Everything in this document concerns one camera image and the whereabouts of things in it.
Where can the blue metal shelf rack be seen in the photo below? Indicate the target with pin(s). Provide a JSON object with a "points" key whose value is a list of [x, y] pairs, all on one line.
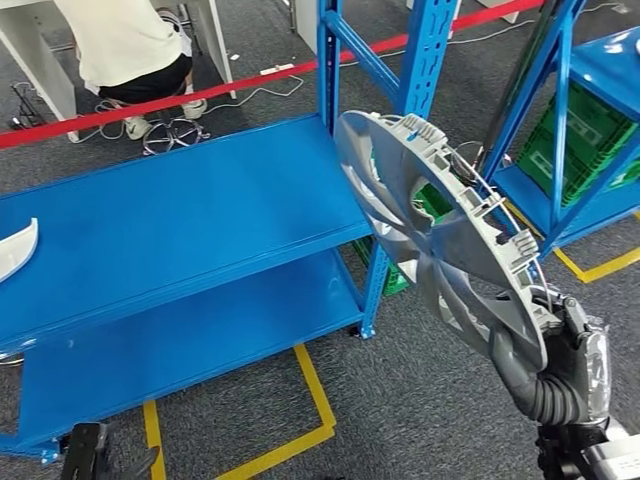
{"points": [[175, 199], [605, 66]]}

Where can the grey plastic wheel cover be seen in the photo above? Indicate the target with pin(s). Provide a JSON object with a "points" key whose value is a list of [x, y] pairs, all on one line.
{"points": [[400, 166]]}

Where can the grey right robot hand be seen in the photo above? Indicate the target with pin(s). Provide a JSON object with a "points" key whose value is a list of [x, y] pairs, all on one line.
{"points": [[590, 371]]}

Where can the black stool with chrome base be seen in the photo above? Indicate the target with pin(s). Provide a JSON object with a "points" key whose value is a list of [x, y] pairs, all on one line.
{"points": [[172, 134]]}

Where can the leaning dark metal bar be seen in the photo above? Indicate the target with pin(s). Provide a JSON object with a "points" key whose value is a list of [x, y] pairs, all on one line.
{"points": [[525, 66]]}

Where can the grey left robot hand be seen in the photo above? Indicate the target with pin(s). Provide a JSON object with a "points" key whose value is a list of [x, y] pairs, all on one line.
{"points": [[90, 454]]}

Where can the black floor stand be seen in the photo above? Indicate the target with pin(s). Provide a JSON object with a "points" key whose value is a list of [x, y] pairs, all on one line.
{"points": [[25, 106]]}

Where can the red barrier tape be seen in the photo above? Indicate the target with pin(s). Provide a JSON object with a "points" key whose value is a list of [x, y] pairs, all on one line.
{"points": [[200, 95]]}

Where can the white desk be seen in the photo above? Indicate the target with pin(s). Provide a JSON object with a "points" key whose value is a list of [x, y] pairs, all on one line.
{"points": [[40, 73], [306, 16]]}

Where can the person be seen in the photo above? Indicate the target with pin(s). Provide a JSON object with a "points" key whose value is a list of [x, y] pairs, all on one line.
{"points": [[125, 40]]}

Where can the white curved plastic trim part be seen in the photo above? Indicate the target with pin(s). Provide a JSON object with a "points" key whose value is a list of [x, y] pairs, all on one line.
{"points": [[15, 255]]}

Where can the white power strip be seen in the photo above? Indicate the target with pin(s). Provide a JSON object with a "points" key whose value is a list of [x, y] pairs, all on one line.
{"points": [[278, 69]]}

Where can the yellow floor tape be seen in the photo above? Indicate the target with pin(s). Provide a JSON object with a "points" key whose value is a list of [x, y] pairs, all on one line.
{"points": [[600, 270]]}

